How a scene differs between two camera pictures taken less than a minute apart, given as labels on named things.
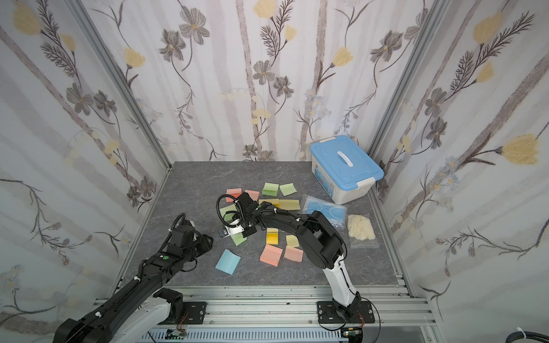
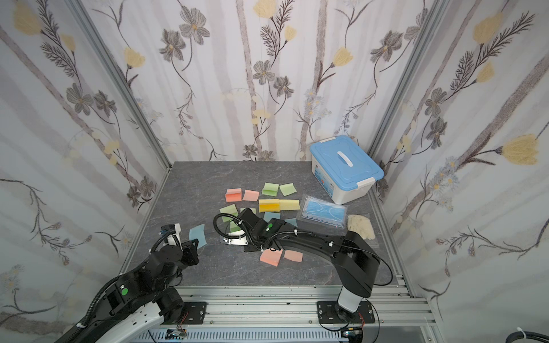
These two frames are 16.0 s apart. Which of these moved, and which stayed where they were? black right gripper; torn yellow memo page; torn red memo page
Moved: black right gripper
Stayed: torn yellow memo page; torn red memo page
